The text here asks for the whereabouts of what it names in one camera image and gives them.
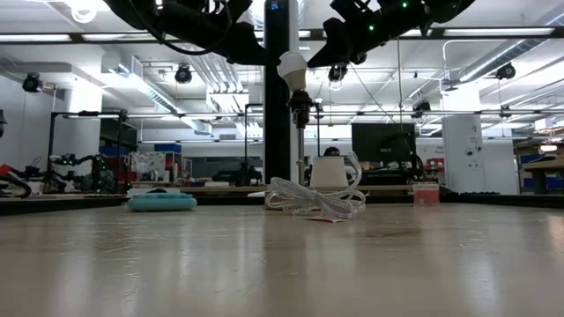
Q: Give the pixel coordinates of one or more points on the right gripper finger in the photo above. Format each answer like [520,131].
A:
[332,53]

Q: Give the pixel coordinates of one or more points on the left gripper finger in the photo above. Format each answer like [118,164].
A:
[249,44]

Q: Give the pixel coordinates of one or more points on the white frosted lightbulb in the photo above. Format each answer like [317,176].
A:
[291,66]

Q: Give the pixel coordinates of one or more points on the lamp with black socket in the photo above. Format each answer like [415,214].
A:
[301,108]

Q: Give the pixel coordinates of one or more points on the black background robot arm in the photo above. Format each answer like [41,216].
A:
[79,171]
[240,175]

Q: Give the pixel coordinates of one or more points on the black monitor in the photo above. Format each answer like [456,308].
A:
[379,143]

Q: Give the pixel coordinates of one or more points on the white tapered stand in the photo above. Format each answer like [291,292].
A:
[328,174]

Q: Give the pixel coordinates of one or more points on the blue shelf bin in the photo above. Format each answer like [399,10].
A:
[167,148]

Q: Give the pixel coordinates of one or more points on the white pillar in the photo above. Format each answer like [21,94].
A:
[462,154]

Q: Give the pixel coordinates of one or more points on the pink plastic cup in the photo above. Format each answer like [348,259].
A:
[426,196]

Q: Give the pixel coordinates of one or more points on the red storage bins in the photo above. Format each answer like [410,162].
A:
[119,166]

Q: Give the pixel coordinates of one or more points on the teal silicone mold tray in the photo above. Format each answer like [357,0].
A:
[161,202]

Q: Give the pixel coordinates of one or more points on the wooden workbench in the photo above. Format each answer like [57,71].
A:
[544,166]

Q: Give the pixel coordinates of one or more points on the blue storage bins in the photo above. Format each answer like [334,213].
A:
[551,182]

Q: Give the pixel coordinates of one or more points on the black ceiling camera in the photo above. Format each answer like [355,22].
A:
[506,71]
[422,106]
[337,72]
[32,83]
[183,74]

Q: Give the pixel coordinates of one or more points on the black frame post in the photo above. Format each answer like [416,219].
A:
[276,141]

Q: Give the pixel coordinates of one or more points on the black station frame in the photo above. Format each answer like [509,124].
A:
[86,114]

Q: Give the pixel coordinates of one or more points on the black overhead frame bar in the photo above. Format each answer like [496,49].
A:
[44,38]

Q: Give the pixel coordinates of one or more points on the black frame rail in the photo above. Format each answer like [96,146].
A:
[66,204]

